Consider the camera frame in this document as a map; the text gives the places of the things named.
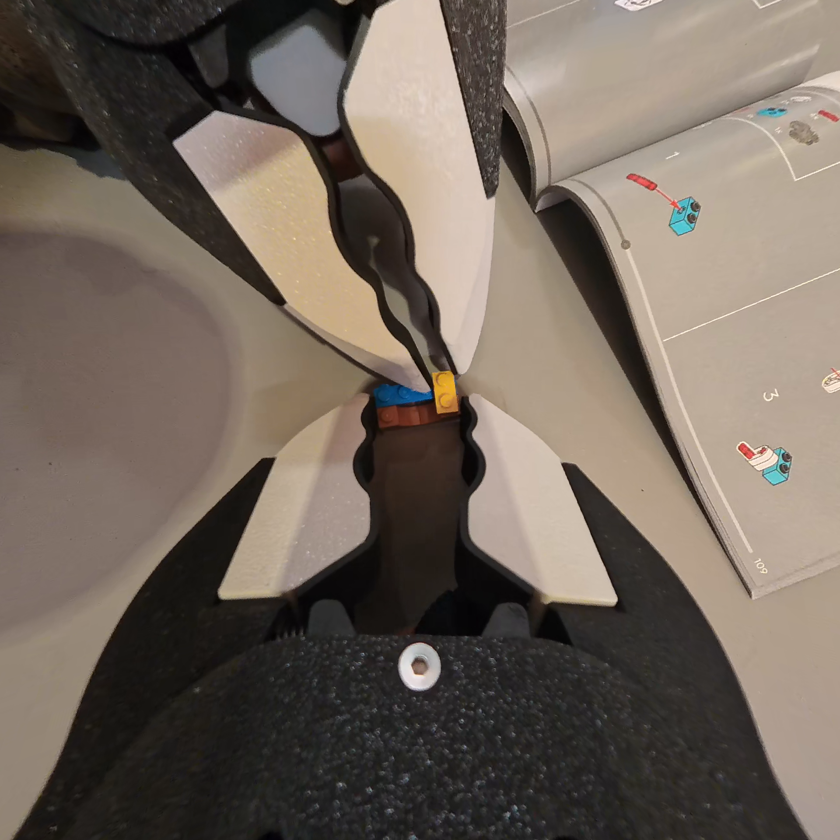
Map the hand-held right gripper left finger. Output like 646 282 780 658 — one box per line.
217 392 379 601

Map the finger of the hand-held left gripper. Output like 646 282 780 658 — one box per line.
172 108 429 386
338 0 496 378

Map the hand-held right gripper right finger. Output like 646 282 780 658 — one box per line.
459 394 620 606

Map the nougat arch brick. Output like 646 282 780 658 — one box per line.
375 402 460 431

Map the grey desk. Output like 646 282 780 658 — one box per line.
0 131 840 840

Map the person's left hand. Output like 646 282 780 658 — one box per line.
320 139 362 185

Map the grey instruction booklet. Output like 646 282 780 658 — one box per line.
502 0 840 599

